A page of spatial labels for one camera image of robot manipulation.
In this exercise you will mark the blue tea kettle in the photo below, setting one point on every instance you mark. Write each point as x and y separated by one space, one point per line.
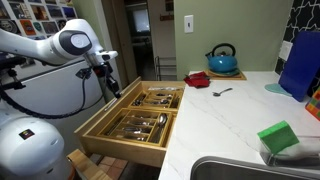
223 63

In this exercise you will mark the white light switch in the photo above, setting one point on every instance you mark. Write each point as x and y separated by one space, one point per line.
188 24

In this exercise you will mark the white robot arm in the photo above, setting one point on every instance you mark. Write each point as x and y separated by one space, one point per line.
31 148

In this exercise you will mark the black wire shoe rack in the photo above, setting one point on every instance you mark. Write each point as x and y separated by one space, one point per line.
165 68

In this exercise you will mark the clear sponge holder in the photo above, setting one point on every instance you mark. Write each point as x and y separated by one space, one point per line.
304 154

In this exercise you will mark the green sponge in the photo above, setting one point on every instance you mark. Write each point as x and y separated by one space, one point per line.
278 137

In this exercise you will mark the table knife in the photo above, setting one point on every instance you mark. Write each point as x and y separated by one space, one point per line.
111 103

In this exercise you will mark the metal spoon on counter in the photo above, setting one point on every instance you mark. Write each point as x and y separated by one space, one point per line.
217 94

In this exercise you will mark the blue cutting board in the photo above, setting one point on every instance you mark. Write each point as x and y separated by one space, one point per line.
302 65

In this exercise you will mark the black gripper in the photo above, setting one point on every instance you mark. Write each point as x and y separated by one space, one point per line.
104 71

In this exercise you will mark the far wooden cutlery tray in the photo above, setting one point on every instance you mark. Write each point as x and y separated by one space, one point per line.
157 99

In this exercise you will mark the wooden trivet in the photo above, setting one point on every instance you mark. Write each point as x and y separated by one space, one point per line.
235 75

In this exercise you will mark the red cloth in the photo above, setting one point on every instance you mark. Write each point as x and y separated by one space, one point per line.
197 80

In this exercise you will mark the white refrigerator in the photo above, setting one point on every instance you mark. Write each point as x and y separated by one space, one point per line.
52 90

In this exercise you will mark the wooden block stand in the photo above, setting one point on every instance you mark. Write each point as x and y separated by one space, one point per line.
82 168

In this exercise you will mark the open wooden drawer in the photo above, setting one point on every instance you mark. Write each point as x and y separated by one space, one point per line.
136 152

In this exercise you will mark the steel sink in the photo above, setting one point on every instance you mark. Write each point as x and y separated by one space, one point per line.
216 168

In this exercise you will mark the wooden cutlery tray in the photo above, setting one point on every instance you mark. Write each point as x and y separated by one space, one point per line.
157 99
138 126

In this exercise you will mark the white wall outlet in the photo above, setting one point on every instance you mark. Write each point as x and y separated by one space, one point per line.
285 50

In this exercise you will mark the colourful tile box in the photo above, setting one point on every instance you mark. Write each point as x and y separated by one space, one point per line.
313 106

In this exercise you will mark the teal silicone mat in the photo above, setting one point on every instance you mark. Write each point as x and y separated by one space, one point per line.
276 88

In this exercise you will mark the near wooden cutlery tray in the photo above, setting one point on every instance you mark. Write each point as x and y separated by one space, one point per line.
138 126

